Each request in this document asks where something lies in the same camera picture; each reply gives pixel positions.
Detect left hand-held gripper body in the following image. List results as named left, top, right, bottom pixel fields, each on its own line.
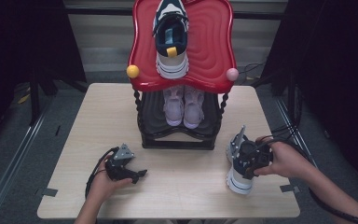
left=104, top=143, right=139, bottom=185

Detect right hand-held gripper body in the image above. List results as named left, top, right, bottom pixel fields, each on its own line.
left=231, top=124, right=275, bottom=175

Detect navy and white sneaker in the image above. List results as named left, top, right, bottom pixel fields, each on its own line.
left=152, top=0, right=190, bottom=80
left=225, top=133, right=259, bottom=196

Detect purple sandal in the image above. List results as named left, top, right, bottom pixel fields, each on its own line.
left=162, top=85, right=185, bottom=127
left=182, top=85, right=205, bottom=130

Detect red and black shoe rack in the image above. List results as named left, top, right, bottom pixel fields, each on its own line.
left=126, top=0, right=241, bottom=151

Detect person's left hand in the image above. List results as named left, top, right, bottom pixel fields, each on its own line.
left=88, top=153, right=134, bottom=203

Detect person's right hand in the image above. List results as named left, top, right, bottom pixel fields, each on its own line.
left=254, top=135, right=312, bottom=179

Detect grey tape strip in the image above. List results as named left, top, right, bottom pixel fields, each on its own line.
left=280, top=184, right=302, bottom=194
left=42, top=188, right=59, bottom=198

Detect pink ball knob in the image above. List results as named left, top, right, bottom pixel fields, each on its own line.
left=226, top=67, right=240, bottom=82

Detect yellow ball knob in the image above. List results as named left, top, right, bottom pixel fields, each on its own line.
left=126, top=64, right=141, bottom=79

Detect black metal stand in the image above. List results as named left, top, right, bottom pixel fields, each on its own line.
left=28, top=76, right=42, bottom=126

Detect black curtain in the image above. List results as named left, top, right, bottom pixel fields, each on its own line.
left=262, top=0, right=358, bottom=195
left=0, top=0, right=88, bottom=153

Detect yellow floor scrap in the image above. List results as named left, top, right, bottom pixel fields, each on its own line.
left=17, top=93, right=31, bottom=105

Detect bundle of black floor cables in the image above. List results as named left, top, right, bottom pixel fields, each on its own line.
left=271, top=123, right=300, bottom=141

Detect metal floor rail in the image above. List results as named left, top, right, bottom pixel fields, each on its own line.
left=274, top=97, right=351, bottom=224
left=0, top=101, right=54, bottom=224

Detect black floor cable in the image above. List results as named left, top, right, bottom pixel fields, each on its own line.
left=238, top=61, right=267, bottom=77

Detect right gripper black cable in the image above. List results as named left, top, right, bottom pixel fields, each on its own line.
left=255, top=136, right=358, bottom=224

